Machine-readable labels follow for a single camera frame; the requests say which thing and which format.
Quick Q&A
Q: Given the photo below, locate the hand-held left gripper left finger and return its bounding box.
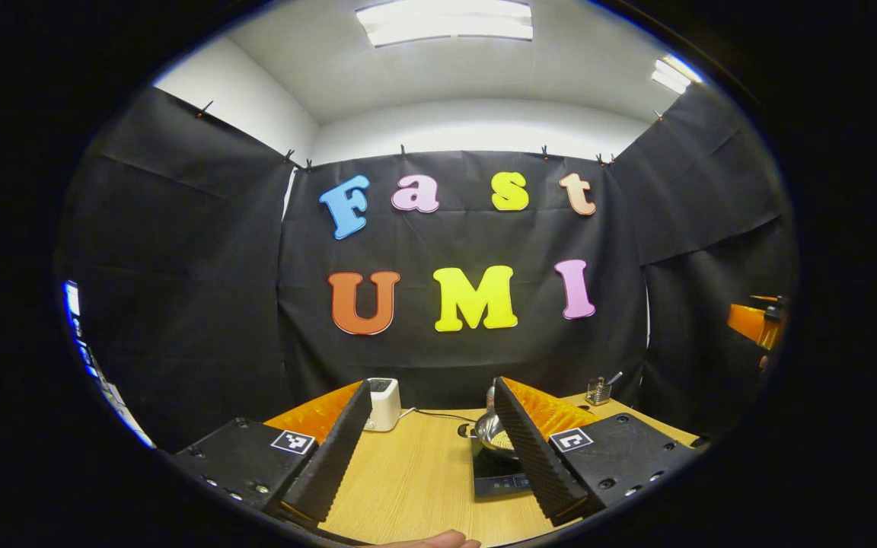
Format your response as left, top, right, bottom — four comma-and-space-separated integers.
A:
172, 379, 373, 526

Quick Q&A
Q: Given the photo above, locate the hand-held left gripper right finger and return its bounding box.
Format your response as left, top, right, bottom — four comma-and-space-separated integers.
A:
493, 376, 698, 527

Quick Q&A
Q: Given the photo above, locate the black induction cooktop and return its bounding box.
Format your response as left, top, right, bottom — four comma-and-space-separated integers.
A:
470, 438, 535, 499

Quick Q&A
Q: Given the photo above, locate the stainless steel pot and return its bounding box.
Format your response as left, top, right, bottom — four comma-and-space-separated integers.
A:
458, 411, 523, 460

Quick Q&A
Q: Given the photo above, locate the white toaster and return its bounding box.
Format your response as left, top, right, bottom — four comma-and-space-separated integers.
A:
363, 378, 402, 432

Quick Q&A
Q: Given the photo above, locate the black backdrop cloth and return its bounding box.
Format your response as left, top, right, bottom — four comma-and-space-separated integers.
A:
54, 84, 799, 454

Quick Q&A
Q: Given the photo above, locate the small ceiling light panel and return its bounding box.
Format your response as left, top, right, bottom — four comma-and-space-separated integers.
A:
650, 55, 704, 95

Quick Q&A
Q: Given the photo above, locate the large ceiling light panel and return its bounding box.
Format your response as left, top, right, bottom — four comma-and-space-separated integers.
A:
355, 0, 534, 48

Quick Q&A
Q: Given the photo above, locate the toaster power cable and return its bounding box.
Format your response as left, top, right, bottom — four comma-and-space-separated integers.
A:
399, 408, 477, 425

